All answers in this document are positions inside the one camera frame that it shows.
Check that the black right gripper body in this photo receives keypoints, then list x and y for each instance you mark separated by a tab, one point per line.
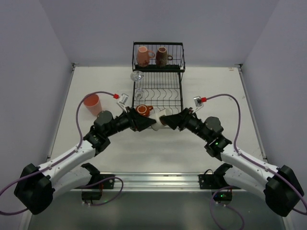
184	119

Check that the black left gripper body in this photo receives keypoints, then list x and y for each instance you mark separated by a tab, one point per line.
132	119

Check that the orange ceramic mug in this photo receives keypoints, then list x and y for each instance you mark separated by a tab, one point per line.
144	110

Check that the white brown ceramic cup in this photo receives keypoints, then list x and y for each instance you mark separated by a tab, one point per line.
156	116

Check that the pink plastic tumbler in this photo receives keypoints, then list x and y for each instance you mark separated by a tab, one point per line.
93	104

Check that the brown ceramic mug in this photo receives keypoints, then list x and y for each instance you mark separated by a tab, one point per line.
162	57

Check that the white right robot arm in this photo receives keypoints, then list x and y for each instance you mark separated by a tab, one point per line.
278	186

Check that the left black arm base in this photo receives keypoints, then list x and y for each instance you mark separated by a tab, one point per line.
99	182

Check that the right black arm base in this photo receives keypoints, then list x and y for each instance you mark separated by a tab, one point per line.
214	180

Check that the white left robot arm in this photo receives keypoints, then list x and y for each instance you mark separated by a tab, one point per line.
39	185

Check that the clear wine glass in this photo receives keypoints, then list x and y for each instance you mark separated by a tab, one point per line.
137	76

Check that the pink ceramic mug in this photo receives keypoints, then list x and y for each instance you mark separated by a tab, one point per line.
144	55

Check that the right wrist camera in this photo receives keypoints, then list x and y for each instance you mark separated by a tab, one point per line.
199	103

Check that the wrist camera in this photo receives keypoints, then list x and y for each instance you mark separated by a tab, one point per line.
122	101
199	103

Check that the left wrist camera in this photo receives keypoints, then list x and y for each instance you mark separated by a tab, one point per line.
122	101

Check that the black wire dish rack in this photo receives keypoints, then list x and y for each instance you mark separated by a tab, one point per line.
162	86

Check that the aluminium mounting rail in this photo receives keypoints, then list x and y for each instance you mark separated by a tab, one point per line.
160	181

